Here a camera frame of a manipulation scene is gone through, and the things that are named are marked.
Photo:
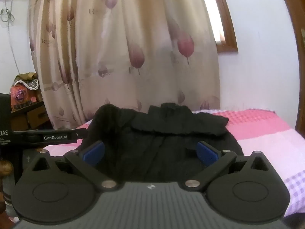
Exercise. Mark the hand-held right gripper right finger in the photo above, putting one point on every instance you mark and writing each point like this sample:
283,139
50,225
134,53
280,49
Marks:
206,153

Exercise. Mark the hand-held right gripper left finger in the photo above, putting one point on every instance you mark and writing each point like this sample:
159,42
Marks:
92,153

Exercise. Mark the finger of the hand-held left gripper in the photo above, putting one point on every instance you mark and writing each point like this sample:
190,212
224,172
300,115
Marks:
54,137

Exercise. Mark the black jacket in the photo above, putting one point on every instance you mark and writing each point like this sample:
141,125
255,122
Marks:
157,145

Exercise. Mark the brown cardboard box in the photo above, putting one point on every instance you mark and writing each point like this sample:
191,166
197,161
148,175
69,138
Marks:
28,118

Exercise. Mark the colourful patterned bag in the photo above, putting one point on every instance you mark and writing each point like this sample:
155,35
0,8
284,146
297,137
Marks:
23,90

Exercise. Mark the pink checked bed blanket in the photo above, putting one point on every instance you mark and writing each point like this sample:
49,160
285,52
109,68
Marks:
269,133

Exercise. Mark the beige curtain with pink tulips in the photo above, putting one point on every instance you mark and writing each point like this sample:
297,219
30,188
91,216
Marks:
124,52

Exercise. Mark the brown wooden window frame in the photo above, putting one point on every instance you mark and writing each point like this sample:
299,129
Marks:
226,23

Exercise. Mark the brown wooden door frame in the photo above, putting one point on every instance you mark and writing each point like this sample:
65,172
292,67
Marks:
295,40

